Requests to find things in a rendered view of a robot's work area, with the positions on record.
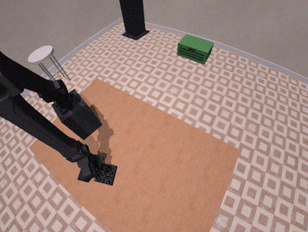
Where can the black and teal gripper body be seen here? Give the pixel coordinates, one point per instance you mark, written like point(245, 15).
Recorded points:
point(98, 159)

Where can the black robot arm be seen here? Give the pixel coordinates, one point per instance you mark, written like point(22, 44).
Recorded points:
point(14, 78)

